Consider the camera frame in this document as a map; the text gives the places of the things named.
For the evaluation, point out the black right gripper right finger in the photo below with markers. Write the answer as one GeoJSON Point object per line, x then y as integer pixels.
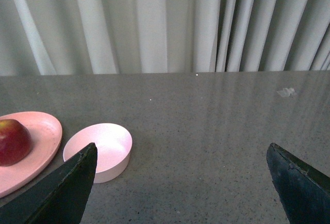
{"type": "Point", "coordinates": [302, 189]}

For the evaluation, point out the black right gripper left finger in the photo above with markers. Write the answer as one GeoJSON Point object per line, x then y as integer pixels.
{"type": "Point", "coordinates": [60, 197]}

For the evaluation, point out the red apple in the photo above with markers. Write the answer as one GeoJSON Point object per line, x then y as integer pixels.
{"type": "Point", "coordinates": [16, 142]}

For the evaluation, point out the pink bowl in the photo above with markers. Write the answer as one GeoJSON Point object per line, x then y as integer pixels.
{"type": "Point", "coordinates": [114, 144]}

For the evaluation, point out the pink plate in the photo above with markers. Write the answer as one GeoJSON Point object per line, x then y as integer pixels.
{"type": "Point", "coordinates": [46, 134]}

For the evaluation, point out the white scrap on table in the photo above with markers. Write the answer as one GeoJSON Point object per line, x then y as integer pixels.
{"type": "Point", "coordinates": [287, 92]}

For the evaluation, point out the white curtain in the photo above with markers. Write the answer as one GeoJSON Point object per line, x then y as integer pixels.
{"type": "Point", "coordinates": [61, 37]}

